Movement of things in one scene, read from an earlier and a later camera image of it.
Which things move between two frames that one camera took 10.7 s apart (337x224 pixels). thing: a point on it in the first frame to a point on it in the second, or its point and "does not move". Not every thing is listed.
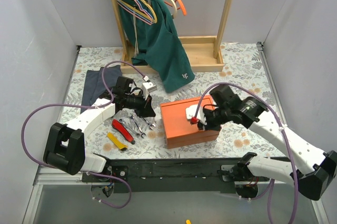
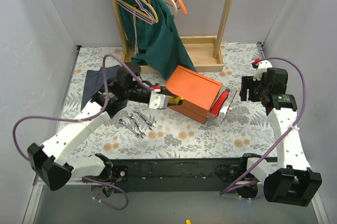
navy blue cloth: (94, 86) does not move
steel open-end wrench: (142, 134) does not move
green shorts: (152, 37) does not move
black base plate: (173, 175) does not move
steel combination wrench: (150, 125) does not move
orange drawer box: (179, 130) to (198, 91)
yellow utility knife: (121, 146) to (175, 99)
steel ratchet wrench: (121, 120) does not move
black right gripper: (208, 118) to (246, 88)
